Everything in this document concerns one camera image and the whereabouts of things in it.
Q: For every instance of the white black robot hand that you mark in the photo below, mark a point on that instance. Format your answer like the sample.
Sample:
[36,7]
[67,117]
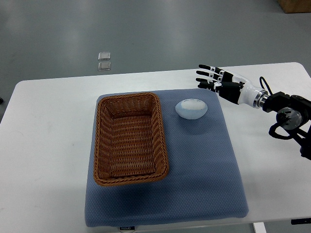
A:
[234,88]

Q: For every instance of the light blue plush toy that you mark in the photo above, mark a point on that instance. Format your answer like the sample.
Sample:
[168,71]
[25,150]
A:
[191,109]

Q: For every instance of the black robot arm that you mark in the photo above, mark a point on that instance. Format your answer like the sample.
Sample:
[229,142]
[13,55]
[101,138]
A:
[292,112]

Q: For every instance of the brown wicker basket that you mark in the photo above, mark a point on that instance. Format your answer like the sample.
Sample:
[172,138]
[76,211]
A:
[129,145]

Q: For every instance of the brown cardboard box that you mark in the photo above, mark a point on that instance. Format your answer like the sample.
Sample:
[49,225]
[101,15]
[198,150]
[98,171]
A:
[295,6]

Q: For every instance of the blue quilted cloth mat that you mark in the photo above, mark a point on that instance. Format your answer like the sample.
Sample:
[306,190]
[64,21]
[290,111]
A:
[203,183]

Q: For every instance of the upper metal floor plate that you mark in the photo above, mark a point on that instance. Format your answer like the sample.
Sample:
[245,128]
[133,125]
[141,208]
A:
[104,55]

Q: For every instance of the white table leg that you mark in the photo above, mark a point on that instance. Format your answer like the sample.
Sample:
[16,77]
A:
[259,227]

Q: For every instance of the black table control panel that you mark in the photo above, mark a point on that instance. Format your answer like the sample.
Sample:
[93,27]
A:
[301,221]

